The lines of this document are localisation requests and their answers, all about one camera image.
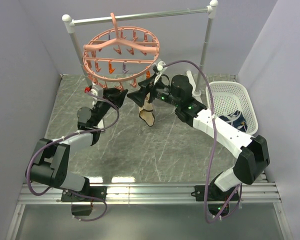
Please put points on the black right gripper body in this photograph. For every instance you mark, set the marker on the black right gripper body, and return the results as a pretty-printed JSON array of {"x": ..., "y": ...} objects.
[{"x": 162, "y": 92}]

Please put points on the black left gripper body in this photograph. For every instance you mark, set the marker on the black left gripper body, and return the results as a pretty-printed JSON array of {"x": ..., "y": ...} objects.
[{"x": 103, "y": 106}]

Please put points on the beige underwear with navy trim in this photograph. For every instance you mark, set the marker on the beige underwear with navy trim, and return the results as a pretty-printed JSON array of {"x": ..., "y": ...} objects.
[{"x": 146, "y": 112}]

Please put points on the orange clothes clip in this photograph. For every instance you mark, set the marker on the orange clothes clip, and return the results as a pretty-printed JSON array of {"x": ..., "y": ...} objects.
[{"x": 148, "y": 74}]

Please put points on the pink round clip hanger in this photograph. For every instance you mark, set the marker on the pink round clip hanger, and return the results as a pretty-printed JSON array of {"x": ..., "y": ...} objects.
[{"x": 104, "y": 55}]

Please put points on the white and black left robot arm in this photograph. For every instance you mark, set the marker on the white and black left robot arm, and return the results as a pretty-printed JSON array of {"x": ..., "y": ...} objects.
[{"x": 50, "y": 160}]

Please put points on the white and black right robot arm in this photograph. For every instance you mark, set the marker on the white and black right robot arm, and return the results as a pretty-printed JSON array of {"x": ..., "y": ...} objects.
[{"x": 251, "y": 153}]

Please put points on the purple clothes clip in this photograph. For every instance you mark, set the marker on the purple clothes clip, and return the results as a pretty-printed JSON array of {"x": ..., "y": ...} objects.
[{"x": 124, "y": 67}]

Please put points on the navy blue underwear in basket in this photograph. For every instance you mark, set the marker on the navy blue underwear in basket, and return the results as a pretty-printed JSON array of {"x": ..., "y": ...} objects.
[{"x": 236, "y": 120}]

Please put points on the white plastic laundry basket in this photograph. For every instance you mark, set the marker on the white plastic laundry basket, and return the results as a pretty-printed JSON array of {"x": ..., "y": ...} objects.
[{"x": 226, "y": 97}]

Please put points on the white and silver clothes rack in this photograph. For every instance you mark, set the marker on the white and silver clothes rack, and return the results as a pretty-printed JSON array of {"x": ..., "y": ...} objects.
[{"x": 210, "y": 9}]

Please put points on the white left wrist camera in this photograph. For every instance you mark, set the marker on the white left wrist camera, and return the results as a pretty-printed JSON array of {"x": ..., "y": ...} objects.
[{"x": 94, "y": 90}]

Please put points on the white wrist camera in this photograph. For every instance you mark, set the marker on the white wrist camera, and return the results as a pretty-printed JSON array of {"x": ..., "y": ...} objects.
[
  {"x": 94, "y": 90},
  {"x": 159, "y": 68}
]

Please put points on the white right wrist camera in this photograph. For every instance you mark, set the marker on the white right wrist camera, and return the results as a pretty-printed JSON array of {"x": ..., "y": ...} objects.
[{"x": 159, "y": 68}]

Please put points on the aluminium mounting rail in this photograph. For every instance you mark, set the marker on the aluminium mounting rail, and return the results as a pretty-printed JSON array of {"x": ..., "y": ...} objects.
[{"x": 152, "y": 194}]

